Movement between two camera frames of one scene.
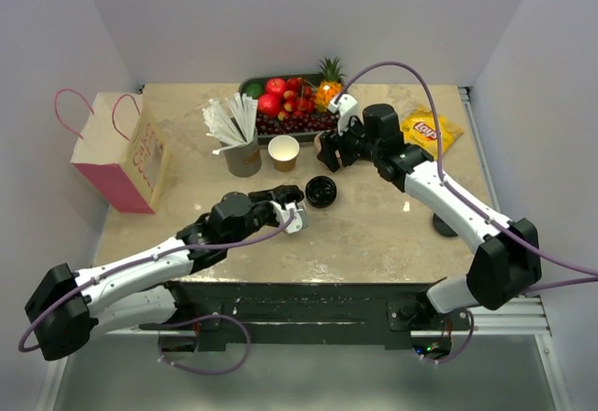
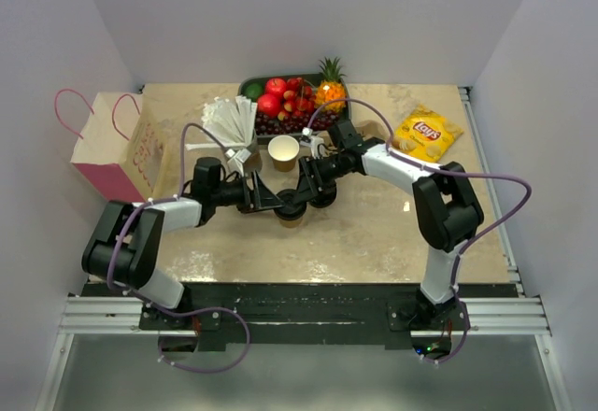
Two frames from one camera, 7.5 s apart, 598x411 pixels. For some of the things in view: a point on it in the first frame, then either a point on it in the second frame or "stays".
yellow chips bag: (419, 128) stays
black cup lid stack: (320, 191) stays
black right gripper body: (352, 145) → (323, 169)
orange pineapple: (331, 83) stays
